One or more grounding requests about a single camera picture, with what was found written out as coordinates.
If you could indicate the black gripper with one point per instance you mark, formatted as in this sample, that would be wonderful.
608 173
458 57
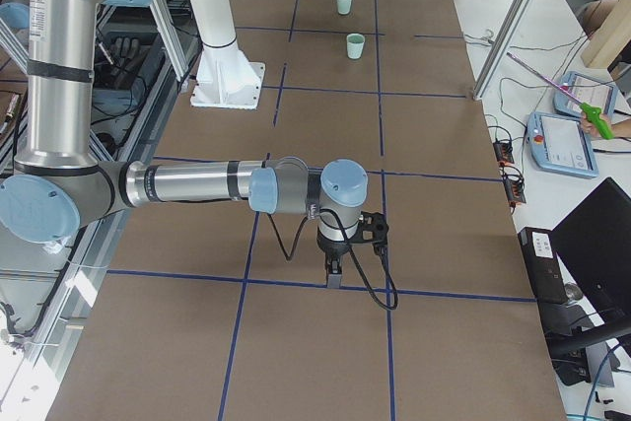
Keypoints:
329 246

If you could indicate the mint green cup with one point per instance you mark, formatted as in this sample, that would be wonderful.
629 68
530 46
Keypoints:
355 45
343 7

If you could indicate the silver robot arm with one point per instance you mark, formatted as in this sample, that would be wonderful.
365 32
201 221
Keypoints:
57 187

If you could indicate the brown paper table cover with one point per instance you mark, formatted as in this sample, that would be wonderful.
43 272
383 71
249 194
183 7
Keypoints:
389 285

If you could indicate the orange black power strip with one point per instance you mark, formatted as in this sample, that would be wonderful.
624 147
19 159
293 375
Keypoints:
504 153

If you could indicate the black computer box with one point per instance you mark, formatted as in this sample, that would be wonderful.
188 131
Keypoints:
542 266

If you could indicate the near blue teach pendant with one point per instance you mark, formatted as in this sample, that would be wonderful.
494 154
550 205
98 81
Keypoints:
559 145

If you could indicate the blue teach pendant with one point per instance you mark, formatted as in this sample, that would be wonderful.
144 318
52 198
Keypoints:
559 145
588 90

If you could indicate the black monitor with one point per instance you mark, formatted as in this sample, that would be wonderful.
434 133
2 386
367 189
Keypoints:
593 242

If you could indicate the far blue teach pendant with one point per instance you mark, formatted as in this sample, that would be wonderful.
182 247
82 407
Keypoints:
588 90

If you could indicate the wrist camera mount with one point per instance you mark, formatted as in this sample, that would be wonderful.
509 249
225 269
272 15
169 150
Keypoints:
372 229

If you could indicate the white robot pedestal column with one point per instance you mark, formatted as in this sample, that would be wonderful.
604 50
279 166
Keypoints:
225 78

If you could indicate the green handled reacher stick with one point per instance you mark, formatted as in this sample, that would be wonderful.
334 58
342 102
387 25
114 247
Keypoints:
592 113

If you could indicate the aluminium frame post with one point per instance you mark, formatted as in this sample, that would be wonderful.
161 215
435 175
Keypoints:
500 47

